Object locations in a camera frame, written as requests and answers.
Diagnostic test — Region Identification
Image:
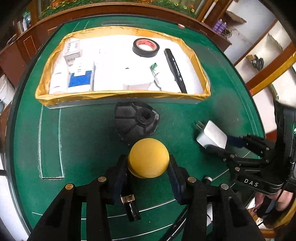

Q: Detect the black gold lipstick case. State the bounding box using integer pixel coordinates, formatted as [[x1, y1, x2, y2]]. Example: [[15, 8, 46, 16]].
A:
[[120, 179, 141, 222]]

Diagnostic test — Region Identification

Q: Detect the white power adapter plug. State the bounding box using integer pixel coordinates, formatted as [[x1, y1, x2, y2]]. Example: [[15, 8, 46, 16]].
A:
[[196, 120, 227, 149]]

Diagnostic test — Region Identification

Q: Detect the yellow masking tape roll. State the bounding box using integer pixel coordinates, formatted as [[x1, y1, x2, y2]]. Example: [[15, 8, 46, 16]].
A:
[[127, 138, 170, 179]]

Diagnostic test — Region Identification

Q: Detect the blue white medicine box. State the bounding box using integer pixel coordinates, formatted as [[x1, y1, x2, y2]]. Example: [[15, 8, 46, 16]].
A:
[[49, 64, 95, 94]]

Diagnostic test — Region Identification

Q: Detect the white bottle green label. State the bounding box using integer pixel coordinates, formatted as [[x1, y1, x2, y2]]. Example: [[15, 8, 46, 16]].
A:
[[150, 63, 176, 92]]

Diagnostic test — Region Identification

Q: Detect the black electrical tape roll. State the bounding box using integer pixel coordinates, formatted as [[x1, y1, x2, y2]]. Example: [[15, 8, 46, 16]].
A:
[[132, 38, 159, 58]]

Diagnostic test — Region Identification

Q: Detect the pink white medicine box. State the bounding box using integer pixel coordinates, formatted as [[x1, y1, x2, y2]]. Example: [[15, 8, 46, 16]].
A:
[[63, 38, 82, 66]]

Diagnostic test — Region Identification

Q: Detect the person's right hand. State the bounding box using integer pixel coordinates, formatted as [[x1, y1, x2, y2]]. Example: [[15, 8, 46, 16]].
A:
[[255, 189, 294, 211]]

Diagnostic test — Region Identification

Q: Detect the black plastic fan-shaped part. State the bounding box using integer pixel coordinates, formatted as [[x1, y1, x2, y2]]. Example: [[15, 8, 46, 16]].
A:
[[114, 102, 159, 145]]

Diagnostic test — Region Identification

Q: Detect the gold-lined white tray box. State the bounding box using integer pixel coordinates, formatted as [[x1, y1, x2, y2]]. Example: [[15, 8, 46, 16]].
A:
[[35, 26, 211, 107]]

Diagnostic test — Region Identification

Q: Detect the wooden cabinet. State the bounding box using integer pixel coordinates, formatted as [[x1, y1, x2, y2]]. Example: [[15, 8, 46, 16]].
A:
[[1, 11, 96, 87]]

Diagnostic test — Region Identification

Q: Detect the white bottle near camera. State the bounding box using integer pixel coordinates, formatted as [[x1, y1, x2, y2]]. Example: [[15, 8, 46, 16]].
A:
[[202, 176, 213, 226]]

